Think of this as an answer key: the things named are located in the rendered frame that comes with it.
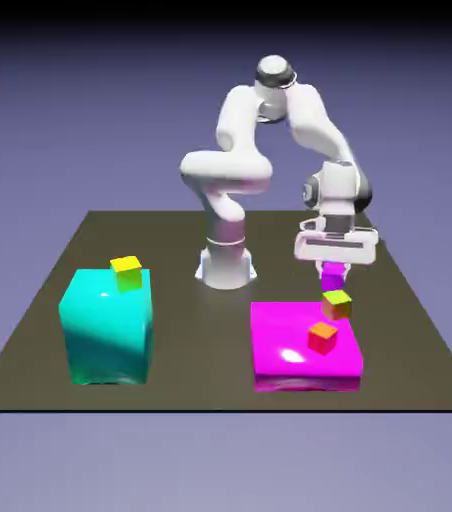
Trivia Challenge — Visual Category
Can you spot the small magenta cube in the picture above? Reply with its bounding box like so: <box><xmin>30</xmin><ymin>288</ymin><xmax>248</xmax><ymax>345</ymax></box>
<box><xmin>320</xmin><ymin>261</ymin><xmax>347</xmax><ymax>293</ymax></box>

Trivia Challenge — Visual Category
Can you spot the large magenta box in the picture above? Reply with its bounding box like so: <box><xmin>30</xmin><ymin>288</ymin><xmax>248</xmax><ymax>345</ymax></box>
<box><xmin>250</xmin><ymin>300</ymin><xmax>365</xmax><ymax>393</ymax></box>

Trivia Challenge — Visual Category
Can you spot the small yellow cube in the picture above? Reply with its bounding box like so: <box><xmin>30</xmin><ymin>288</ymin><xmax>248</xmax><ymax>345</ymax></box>
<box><xmin>109</xmin><ymin>255</ymin><xmax>144</xmax><ymax>294</ymax></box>

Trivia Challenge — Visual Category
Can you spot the large cyan box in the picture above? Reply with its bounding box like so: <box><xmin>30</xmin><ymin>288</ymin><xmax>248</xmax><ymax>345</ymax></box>
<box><xmin>58</xmin><ymin>268</ymin><xmax>154</xmax><ymax>386</ymax></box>

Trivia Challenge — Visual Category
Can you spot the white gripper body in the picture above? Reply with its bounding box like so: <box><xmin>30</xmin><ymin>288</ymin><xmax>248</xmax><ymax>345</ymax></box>
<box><xmin>293</xmin><ymin>226</ymin><xmax>380</xmax><ymax>266</ymax></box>

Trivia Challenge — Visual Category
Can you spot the small orange red cube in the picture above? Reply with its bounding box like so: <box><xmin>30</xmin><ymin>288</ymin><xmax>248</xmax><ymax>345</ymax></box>
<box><xmin>307</xmin><ymin>321</ymin><xmax>339</xmax><ymax>356</ymax></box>

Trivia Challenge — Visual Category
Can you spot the small olive green cube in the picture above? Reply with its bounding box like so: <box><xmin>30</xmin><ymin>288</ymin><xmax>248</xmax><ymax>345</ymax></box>
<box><xmin>321</xmin><ymin>289</ymin><xmax>353</xmax><ymax>322</ymax></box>

